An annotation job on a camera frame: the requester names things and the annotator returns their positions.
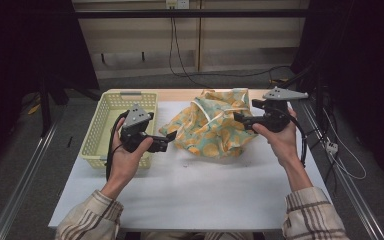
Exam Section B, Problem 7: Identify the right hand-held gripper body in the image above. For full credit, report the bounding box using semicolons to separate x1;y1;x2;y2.
251;86;310;134

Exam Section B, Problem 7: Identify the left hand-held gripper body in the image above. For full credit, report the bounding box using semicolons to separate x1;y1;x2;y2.
119;103;168;154

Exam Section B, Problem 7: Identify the orange fruit print cloth garment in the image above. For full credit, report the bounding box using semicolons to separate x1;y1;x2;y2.
158;87;259;158

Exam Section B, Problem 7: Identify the person's right hand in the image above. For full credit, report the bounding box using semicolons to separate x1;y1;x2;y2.
252;107;303;170

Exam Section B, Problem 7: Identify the person's left hand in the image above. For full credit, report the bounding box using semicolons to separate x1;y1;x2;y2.
105;117;155;188

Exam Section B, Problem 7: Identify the pale yellow perforated plastic basket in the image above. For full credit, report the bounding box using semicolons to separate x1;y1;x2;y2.
79;90;159;170

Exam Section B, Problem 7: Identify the white table cover sheet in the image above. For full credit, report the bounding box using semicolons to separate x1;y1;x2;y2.
48;99;331;232

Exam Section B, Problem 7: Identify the white power strip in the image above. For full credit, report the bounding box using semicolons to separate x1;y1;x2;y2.
325;141;340;155

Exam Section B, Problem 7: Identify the black horizontal metal bar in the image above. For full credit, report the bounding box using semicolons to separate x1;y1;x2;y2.
74;8;312;19

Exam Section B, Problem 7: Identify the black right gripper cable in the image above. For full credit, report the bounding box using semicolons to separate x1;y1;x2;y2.
289;115;309;168

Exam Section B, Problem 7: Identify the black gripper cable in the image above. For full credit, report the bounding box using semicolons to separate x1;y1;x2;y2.
289;115;309;168
105;110;130;182

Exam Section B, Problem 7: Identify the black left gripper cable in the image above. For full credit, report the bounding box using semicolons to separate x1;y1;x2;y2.
105;110;130;182

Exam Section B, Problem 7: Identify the black wall cable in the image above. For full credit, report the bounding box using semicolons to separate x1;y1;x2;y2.
168;16;293;88

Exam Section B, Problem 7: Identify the white cable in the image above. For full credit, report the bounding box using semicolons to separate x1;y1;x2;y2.
322;108;368;181

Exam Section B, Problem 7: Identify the aluminium floor rail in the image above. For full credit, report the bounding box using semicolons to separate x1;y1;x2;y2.
299;99;384;240
0;121;63;240

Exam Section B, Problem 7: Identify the white wall outlet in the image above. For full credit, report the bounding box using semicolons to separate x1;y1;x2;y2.
165;0;191;10

